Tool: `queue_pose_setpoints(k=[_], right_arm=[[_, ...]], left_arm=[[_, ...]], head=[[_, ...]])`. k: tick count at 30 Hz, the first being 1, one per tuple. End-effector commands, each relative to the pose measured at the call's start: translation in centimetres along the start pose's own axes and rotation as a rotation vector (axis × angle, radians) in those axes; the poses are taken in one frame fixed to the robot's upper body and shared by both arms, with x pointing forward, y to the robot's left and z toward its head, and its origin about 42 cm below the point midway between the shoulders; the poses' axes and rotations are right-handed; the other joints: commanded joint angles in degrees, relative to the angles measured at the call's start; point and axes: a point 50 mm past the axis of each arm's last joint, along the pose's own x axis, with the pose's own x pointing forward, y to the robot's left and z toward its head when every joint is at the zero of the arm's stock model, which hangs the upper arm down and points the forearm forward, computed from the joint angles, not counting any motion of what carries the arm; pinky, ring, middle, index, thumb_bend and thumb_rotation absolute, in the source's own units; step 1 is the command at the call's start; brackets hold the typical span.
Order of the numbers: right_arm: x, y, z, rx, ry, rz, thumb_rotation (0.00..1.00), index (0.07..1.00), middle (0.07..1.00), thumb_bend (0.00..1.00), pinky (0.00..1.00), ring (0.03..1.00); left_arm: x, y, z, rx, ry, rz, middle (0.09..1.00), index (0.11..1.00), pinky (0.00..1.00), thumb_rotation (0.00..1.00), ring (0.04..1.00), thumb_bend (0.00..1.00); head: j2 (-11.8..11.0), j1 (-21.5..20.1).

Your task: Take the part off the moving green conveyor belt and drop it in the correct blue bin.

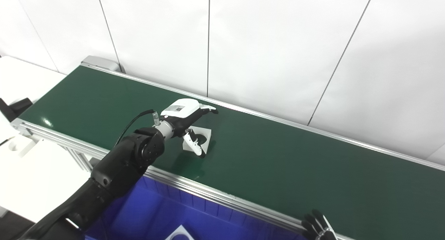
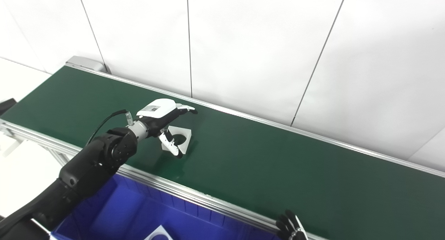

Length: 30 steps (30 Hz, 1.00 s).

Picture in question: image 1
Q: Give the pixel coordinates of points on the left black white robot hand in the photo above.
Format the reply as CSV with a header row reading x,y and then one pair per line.
x,y
180,108

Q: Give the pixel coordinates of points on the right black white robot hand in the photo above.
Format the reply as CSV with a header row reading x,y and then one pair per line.
x,y
318,229

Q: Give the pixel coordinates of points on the white square part with hole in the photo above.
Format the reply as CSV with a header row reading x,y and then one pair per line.
x,y
174,236
204,137

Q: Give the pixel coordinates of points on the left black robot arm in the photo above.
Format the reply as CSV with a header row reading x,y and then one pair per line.
x,y
118,170

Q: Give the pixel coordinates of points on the green conveyor belt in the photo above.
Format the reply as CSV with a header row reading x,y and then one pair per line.
x,y
194,186
278,156

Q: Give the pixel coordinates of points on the blue plastic bin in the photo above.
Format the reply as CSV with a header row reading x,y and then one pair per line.
x,y
156,212

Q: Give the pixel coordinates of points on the white block with hole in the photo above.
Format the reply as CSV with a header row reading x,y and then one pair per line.
x,y
21,148

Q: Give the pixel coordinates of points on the black device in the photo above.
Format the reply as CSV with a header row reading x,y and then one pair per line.
x,y
15,108

